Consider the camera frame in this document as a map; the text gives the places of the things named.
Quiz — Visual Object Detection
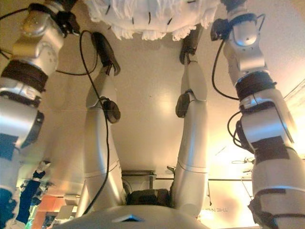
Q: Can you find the silver right robot leg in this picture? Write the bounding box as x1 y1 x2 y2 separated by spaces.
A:
171 26 210 218

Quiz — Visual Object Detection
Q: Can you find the white fringed cushion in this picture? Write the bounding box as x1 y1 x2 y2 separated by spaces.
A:
84 0 221 41

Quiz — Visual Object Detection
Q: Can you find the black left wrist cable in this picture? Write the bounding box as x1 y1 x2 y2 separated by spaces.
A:
55 30 111 215

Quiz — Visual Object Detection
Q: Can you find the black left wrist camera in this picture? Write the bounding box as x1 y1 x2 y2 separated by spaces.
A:
56 10 81 37

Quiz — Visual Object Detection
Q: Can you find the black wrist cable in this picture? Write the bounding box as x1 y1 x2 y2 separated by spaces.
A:
211 13 266 148
55 30 111 215

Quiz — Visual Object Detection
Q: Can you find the metal frame table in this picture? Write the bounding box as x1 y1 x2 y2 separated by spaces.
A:
121 169 158 191

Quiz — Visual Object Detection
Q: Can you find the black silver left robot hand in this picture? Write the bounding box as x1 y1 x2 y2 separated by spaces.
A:
45 0 81 12

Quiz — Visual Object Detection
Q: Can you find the silver left robot leg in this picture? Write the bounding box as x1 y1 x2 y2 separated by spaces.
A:
76 32 124 215

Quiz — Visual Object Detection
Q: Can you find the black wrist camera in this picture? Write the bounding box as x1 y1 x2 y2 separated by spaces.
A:
211 18 231 41
56 10 81 37

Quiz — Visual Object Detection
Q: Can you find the silver robot leg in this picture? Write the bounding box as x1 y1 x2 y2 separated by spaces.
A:
171 26 210 218
76 32 124 215

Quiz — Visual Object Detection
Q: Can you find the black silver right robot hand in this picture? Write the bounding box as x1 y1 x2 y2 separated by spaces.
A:
220 0 251 12

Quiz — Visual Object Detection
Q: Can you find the silver robot torso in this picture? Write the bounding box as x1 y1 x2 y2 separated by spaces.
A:
51 188 210 229

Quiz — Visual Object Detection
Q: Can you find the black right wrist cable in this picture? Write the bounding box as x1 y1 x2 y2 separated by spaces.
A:
211 13 266 148

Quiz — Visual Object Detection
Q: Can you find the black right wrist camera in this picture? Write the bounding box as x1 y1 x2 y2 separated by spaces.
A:
211 18 231 41

